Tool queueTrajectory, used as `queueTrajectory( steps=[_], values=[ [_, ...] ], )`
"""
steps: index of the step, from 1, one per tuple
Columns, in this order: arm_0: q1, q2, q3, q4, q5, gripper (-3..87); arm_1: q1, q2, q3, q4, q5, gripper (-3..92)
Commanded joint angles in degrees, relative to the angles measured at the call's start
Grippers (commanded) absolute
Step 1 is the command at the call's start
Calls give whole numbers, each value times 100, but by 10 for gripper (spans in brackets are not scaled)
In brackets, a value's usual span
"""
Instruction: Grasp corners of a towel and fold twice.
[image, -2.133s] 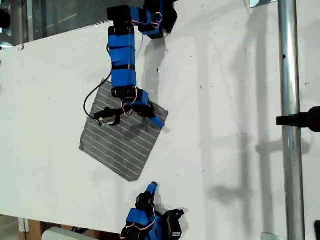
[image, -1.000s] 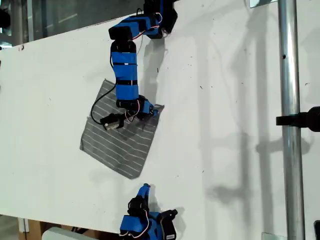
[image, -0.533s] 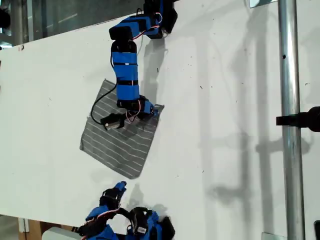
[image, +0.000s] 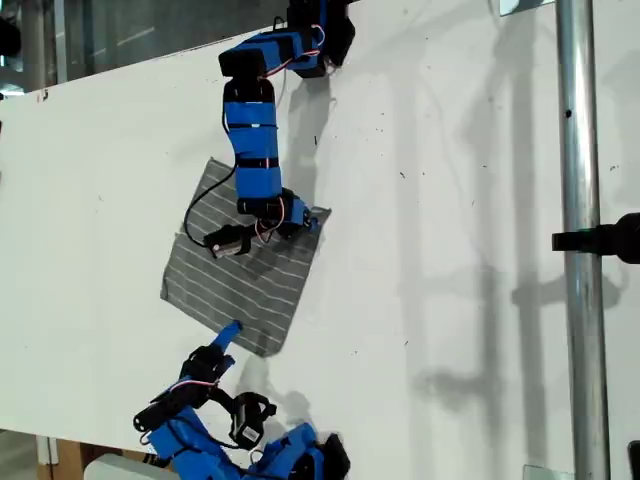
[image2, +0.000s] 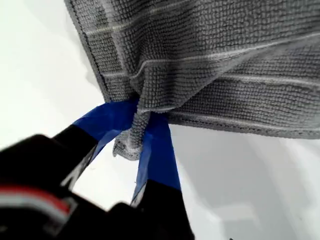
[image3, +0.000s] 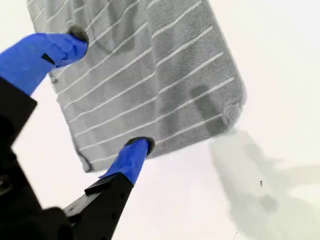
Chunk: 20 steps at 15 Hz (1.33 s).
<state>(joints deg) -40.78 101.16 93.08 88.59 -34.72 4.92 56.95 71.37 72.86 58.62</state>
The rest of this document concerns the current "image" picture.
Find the grey white-striped towel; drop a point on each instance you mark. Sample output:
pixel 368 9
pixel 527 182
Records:
pixel 250 290

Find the wooden table leg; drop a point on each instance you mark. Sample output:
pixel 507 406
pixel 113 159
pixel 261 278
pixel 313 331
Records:
pixel 69 460

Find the black round background object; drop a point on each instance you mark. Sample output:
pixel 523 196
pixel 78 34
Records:
pixel 7 37

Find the black object at table edge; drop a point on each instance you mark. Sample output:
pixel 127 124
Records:
pixel 634 460

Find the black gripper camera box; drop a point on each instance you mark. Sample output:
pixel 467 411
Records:
pixel 227 244
pixel 250 420

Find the steel post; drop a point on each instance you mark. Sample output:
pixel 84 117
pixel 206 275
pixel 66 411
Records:
pixel 580 300

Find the black post clamp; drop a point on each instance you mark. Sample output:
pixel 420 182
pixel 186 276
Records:
pixel 610 239

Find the metal table bracket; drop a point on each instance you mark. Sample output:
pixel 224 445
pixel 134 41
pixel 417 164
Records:
pixel 520 6

